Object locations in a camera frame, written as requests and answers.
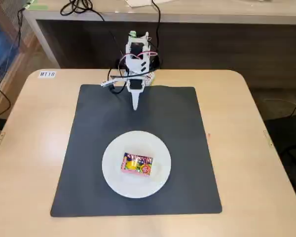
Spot long beige desk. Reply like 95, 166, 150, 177
23, 0, 296, 70

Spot small grey wrist camera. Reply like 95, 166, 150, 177
100, 78, 117, 87

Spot black cable to robot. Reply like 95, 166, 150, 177
150, 0, 164, 70

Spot red arm wires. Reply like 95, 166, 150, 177
117, 50, 159, 65

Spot black camera cable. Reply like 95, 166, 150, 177
107, 66, 129, 95

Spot dark grey textured mat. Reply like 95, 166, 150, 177
50, 83, 223, 218

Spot green and white item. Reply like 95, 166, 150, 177
24, 0, 49, 11

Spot white MT18 label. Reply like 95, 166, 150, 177
37, 70, 57, 79

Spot round white dish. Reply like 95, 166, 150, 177
102, 130, 172, 199

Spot blue plastic bin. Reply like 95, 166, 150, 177
0, 16, 23, 73

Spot candy box with lemon print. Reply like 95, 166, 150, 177
120, 151, 154, 177

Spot black floor cable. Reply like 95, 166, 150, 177
0, 83, 12, 118

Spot coiled black cable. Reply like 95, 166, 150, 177
59, 0, 106, 22

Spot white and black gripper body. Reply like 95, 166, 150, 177
126, 77, 147, 94

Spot white paper sheet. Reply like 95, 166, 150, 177
126, 0, 179, 8

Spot thin black hanging cable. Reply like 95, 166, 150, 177
15, 6, 31, 51

